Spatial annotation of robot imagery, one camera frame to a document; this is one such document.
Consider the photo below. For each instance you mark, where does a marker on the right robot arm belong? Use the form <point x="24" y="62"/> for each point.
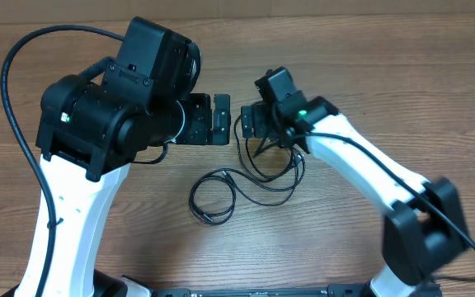
<point x="424" y="227"/>

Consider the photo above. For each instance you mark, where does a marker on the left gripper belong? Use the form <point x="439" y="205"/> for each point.
<point x="192" y="130"/>

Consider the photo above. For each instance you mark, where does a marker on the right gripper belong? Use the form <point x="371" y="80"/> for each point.
<point x="260" y="120"/>

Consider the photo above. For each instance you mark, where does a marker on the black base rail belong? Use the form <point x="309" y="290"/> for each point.
<point x="341" y="290"/>

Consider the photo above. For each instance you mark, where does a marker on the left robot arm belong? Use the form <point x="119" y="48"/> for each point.
<point x="92" y="126"/>

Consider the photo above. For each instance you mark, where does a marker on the cardboard wall panel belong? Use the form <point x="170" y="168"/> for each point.
<point x="65" y="11"/>

